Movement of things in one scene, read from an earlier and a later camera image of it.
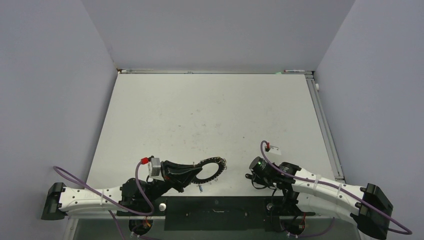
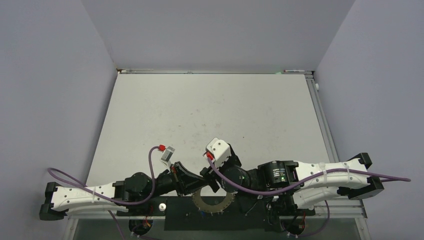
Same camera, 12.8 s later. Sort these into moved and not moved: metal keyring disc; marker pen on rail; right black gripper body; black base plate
Moved: right black gripper body; metal keyring disc
Not moved: marker pen on rail; black base plate
